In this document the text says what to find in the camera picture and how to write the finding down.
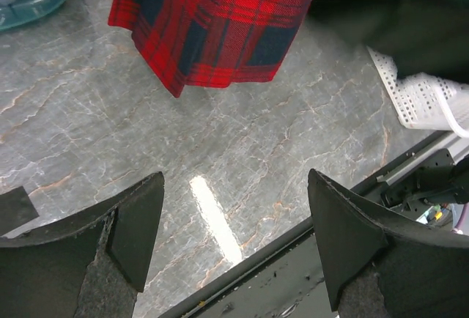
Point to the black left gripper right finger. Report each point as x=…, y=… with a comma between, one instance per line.
x=378, y=263

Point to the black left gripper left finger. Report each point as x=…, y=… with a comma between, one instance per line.
x=90, y=264

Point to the red navy plaid skirt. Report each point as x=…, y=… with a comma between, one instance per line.
x=210, y=43

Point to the green plaid garment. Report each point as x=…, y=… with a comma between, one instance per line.
x=421, y=36

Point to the black square tape marker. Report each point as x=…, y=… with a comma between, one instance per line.
x=16, y=209

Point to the white plastic laundry basket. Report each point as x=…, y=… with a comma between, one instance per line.
x=424, y=102

